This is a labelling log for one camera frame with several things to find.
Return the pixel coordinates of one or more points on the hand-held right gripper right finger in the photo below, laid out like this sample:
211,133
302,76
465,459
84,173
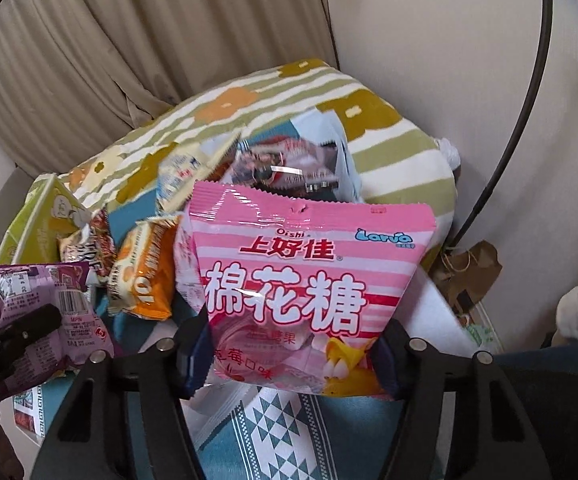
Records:
386,362

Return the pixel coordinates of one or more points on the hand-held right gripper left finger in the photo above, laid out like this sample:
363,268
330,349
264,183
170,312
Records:
192,360

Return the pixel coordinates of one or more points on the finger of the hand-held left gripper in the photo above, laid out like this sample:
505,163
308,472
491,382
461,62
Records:
24,325

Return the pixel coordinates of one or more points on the purple snack packet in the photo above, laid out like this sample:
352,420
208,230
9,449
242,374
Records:
71,305

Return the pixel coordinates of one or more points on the pink marshmallow packet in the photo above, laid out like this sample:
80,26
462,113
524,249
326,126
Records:
294,285

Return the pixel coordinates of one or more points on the red printed box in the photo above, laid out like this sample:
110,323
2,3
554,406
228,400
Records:
26,412

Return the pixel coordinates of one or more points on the green printed paper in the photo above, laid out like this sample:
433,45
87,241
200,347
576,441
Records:
480,332

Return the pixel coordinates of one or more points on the orange snack packet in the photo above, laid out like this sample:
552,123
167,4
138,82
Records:
144,270

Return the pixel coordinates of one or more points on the teal patterned cloth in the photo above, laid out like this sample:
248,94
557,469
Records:
269,440

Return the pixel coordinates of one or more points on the brown paper bag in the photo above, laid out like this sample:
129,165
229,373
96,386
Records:
474,270

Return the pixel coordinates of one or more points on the person's leg in jeans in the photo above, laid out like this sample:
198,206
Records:
559,400

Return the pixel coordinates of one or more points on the white blue snack packet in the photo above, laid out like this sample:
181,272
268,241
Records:
184,170

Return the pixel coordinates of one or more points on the clear dark snack packet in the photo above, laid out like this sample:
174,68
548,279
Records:
279,165

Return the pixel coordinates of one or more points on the pale blue snack packet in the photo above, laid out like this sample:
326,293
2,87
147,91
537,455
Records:
319,125

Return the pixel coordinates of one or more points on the striped floral blanket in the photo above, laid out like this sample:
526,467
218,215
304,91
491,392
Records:
369,110

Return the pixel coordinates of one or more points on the black curved metal rod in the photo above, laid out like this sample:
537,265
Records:
551,35

